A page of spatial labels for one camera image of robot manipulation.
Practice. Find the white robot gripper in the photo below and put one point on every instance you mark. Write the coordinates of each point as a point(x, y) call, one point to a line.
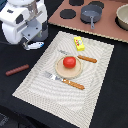
point(22, 20)

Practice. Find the brown toy sausage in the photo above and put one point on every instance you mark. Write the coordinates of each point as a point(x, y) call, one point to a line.
point(16, 70)

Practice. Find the red toy tomato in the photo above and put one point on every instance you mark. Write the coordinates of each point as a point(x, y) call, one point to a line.
point(69, 62)

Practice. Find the black stove burner disc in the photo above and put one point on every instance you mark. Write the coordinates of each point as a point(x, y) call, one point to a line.
point(67, 14)
point(76, 2)
point(98, 3)

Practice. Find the brown toy stove board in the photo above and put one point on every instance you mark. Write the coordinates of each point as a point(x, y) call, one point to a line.
point(105, 27)

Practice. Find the yellow toy butter box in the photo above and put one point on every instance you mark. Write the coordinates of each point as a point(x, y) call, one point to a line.
point(79, 43)

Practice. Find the round wooden plate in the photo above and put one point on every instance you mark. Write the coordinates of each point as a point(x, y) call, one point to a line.
point(68, 72)

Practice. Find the beige bowl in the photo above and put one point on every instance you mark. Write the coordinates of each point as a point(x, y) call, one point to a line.
point(122, 15)

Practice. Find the beige woven placemat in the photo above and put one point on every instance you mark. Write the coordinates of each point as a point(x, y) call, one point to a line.
point(69, 103)

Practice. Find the fork with wooden handle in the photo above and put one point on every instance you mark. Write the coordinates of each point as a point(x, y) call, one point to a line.
point(54, 77)

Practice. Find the grey toy saucepan with handle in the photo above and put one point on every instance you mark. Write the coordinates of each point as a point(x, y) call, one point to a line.
point(91, 14)

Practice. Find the knife with wooden handle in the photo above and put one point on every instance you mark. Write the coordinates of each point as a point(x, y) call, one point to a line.
point(79, 56)

